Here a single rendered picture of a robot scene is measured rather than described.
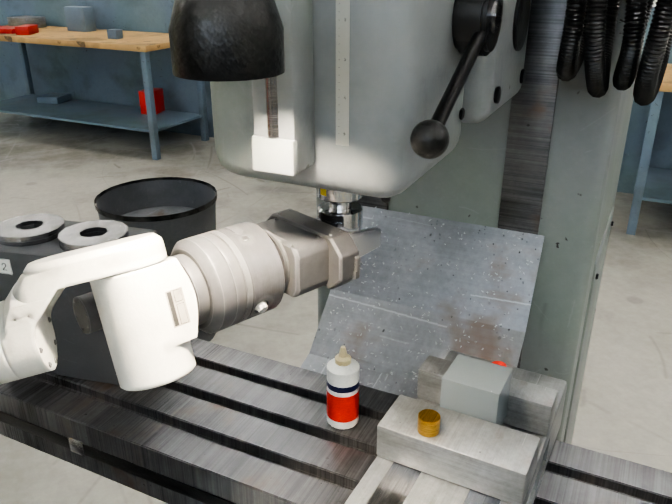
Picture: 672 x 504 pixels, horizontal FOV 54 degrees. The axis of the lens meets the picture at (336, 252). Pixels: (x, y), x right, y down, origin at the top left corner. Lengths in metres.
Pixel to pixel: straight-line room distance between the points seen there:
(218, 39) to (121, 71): 6.23
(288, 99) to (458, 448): 0.36
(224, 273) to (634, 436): 2.13
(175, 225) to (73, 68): 4.64
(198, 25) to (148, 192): 2.57
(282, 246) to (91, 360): 0.43
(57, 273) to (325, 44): 0.28
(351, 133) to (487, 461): 0.33
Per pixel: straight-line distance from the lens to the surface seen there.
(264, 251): 0.59
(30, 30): 6.37
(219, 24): 0.41
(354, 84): 0.55
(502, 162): 1.01
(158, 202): 2.98
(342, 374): 0.81
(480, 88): 0.72
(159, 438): 0.87
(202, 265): 0.57
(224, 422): 0.88
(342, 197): 0.66
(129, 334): 0.56
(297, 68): 0.54
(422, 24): 0.55
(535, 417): 0.76
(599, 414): 2.63
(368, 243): 0.69
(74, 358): 0.99
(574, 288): 1.06
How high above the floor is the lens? 1.51
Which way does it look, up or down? 24 degrees down
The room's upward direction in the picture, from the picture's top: straight up
